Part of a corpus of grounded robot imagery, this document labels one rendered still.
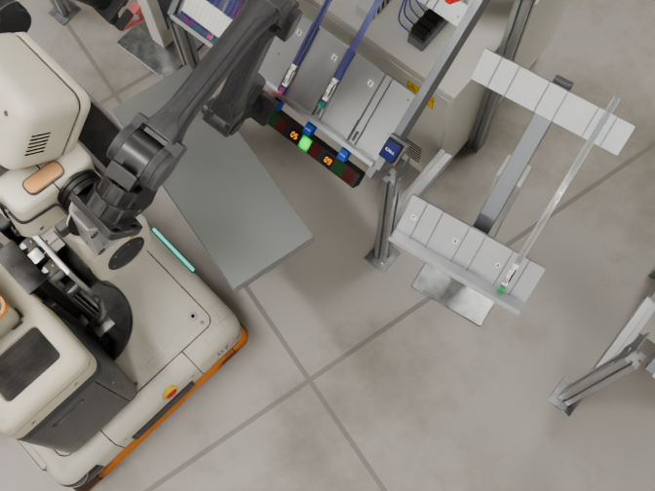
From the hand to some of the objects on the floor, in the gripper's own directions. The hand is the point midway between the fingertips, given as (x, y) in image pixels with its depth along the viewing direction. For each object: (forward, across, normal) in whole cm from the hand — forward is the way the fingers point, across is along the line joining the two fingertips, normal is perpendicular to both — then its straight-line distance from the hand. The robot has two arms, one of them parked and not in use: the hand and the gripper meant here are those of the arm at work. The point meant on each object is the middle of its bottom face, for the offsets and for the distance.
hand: (272, 98), depth 211 cm
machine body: (+97, -1, -3) cm, 97 cm away
